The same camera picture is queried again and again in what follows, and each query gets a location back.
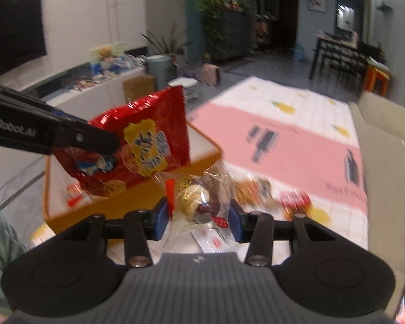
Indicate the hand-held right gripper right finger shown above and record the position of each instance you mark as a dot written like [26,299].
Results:
[234,224]

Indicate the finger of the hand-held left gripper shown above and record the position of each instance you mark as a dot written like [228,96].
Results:
[84,139]
[37,105]

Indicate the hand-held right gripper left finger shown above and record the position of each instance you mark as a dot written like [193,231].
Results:
[160,221]

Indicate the orange storage box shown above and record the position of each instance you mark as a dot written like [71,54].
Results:
[121,206]

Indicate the clear bag of chocolate balls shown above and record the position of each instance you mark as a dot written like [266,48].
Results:
[195,197]

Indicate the white packet with red label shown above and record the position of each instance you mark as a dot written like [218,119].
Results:
[210,241]

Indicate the orange patterned snack packet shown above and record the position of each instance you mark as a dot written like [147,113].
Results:
[253,190]

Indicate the small red snack packet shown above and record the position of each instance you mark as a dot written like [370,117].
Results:
[295,201]

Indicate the brown cardboard box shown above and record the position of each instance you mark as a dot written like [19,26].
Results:
[138,88]

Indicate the black television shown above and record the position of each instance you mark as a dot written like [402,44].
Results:
[13,23]

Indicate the pile of toys and packets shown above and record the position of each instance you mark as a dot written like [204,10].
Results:
[111,57]

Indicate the grey trash bin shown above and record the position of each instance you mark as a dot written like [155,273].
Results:
[159,71]

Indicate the pink and white tablecloth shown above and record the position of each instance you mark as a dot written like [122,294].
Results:
[307,141]

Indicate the white round rolling stool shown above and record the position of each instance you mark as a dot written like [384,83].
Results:
[183,83]

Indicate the potted plant with long leaves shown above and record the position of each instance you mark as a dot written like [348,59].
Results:
[167,45]

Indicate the person's striped clothing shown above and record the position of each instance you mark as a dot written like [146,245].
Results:
[1,260]

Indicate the small pink bag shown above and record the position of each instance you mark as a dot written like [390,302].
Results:
[211,74]

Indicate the beige sofa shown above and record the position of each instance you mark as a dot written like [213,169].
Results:
[391,175]

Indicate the bushy green plant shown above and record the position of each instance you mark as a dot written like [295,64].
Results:
[210,17]

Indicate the blue plastic bag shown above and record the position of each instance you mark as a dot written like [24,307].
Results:
[298,53]

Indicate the dark grey cabinet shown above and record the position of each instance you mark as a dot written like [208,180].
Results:
[236,33]

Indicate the black dining table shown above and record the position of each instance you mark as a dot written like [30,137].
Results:
[337,50]

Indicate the orange stool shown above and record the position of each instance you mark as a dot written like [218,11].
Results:
[378,79]

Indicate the framed wall picture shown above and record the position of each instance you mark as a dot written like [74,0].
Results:
[316,0]

